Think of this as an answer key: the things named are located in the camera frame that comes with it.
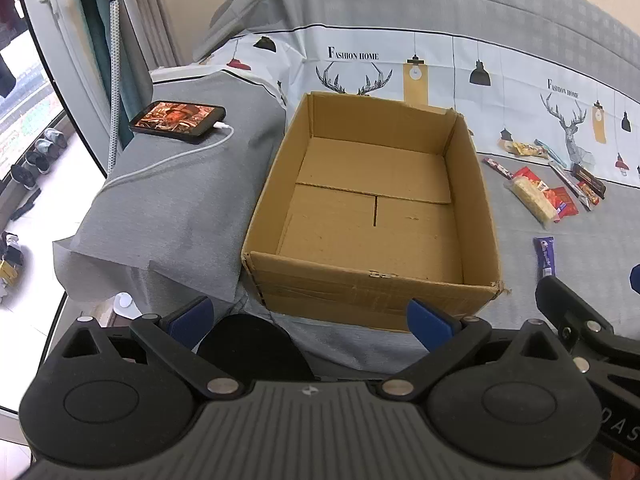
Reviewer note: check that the teal curtain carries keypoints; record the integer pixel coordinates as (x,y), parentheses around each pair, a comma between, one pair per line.
(95,35)

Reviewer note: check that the light blue snack bar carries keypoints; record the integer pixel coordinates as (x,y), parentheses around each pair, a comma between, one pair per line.
(545,147)

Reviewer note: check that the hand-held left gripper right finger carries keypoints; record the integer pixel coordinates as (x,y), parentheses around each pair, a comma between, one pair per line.
(429,324)

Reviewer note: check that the silver bar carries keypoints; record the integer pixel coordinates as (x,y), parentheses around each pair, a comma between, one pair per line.
(564,176)

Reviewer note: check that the white rice cracker packet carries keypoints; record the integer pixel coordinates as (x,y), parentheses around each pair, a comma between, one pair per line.
(531,199)

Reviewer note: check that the black smartphone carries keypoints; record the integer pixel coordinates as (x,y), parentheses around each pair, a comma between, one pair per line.
(175,117)

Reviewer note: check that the dark brown chocolate bar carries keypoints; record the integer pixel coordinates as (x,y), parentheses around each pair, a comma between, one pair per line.
(589,179)

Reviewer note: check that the black shoe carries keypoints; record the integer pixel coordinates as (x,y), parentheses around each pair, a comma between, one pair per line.
(24,176)

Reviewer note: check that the red orange snack packet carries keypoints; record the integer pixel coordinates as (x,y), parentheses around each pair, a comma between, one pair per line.
(561,202)

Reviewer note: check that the yellow snack packet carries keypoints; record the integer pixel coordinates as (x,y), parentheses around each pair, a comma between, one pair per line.
(527,149)

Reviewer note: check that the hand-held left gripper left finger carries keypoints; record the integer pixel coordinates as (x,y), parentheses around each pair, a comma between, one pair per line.
(192,317)

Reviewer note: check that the red gold snack packet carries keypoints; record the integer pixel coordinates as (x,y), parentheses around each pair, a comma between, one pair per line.
(529,174)

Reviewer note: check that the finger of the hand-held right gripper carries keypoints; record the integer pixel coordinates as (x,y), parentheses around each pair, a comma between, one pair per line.
(635,279)
(560,302)

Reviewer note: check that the purple chocolate bar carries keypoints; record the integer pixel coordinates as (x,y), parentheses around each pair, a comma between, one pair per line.
(544,255)

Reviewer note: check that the orange red snack bar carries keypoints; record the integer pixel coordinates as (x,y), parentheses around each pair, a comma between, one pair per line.
(589,199)

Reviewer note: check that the grey quilt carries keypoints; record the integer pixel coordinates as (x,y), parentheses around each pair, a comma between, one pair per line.
(190,200)

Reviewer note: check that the grey curtain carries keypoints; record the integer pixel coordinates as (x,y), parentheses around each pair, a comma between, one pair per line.
(145,20)

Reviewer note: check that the dark hanging garment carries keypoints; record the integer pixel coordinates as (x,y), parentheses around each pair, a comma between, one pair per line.
(6,77)

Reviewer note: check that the white plastic object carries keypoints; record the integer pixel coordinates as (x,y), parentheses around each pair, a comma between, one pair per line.
(122,305)

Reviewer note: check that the cardboard box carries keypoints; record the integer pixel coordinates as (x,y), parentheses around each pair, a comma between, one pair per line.
(350,220)

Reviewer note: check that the white window frame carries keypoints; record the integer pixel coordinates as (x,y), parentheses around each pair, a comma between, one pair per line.
(60,45)

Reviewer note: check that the black slipper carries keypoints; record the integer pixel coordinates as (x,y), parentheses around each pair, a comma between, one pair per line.
(25,206)

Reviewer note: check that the grey printed bedsheet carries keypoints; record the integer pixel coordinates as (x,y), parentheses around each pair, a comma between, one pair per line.
(550,25)

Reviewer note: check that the red white stick bar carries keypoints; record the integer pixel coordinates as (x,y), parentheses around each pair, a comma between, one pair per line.
(497,167)

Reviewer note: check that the grey shoe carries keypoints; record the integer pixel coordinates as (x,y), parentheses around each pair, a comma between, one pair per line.
(56,137)
(40,155)

